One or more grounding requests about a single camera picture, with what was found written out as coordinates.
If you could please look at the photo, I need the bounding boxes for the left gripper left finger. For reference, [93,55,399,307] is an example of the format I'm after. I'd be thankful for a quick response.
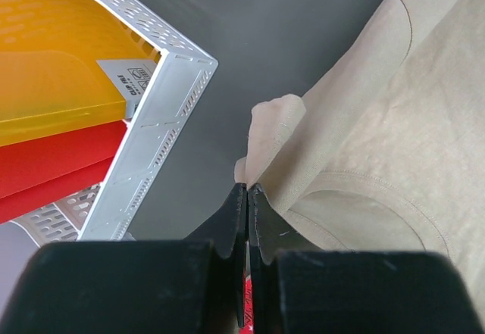
[1,183,247,333]

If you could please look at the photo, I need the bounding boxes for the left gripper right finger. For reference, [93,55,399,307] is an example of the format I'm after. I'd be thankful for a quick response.
[247,185,483,333]

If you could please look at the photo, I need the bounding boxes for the beige t shirt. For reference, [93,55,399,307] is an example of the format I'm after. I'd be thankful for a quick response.
[234,0,484,315]

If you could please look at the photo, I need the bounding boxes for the red illustrated book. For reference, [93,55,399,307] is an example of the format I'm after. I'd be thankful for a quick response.
[239,268,255,334]

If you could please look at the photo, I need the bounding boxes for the white file organizer rack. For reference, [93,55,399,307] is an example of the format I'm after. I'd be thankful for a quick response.
[12,0,217,245]

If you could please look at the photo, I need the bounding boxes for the red clip file folder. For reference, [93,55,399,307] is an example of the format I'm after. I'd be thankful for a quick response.
[1,121,127,223]

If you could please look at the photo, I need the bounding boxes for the orange clip file folder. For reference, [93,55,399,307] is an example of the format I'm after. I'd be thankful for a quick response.
[1,0,160,145]

